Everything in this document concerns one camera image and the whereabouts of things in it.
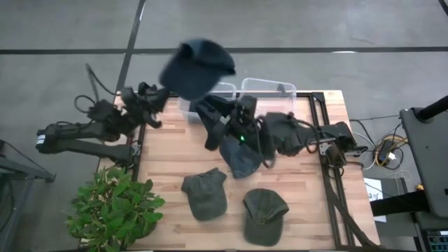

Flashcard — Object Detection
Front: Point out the black cart base bar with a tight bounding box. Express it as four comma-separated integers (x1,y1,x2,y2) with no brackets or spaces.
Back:
370,190,431,217

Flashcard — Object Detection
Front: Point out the black device with blue lights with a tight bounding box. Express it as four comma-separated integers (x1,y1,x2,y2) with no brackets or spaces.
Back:
425,229,448,252

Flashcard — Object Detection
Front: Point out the clear plastic bin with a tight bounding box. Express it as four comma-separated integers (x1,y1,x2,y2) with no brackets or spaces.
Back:
177,82,239,123
239,77,298,118

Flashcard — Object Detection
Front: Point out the grey metal stand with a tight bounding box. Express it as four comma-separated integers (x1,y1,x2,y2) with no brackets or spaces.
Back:
0,139,57,252

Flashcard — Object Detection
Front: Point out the dark green baseball cap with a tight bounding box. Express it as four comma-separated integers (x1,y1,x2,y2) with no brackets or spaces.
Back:
181,167,228,222
242,188,290,247

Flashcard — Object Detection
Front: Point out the white paper sheet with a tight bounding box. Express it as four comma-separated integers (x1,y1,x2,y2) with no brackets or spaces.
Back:
363,177,388,224

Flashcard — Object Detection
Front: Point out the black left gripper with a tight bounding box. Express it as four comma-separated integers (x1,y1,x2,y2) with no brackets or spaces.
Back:
120,87,172,130

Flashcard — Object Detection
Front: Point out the black stand pole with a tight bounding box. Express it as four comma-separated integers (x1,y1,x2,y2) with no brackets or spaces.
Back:
416,94,448,123

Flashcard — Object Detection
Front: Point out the green potted plant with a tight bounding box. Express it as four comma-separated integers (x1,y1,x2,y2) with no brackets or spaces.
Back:
64,166,166,252

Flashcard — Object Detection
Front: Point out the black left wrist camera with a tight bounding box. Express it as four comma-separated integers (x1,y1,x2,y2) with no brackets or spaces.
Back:
138,81,158,97

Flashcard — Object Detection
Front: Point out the yellow cable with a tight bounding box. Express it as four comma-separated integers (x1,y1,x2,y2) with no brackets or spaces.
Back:
374,136,409,167

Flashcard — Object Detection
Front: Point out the navy blue baseball cap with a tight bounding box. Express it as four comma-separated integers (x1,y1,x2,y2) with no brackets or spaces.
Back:
219,134,277,179
159,38,237,102

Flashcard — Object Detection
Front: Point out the black diagonal frame strut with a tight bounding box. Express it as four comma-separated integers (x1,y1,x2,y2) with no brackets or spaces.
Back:
325,167,384,251

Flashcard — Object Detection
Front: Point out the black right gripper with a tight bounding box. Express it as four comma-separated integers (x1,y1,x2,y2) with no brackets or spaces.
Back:
194,94,262,155

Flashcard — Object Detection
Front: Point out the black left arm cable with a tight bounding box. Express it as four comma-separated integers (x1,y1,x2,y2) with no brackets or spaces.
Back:
73,63,118,115

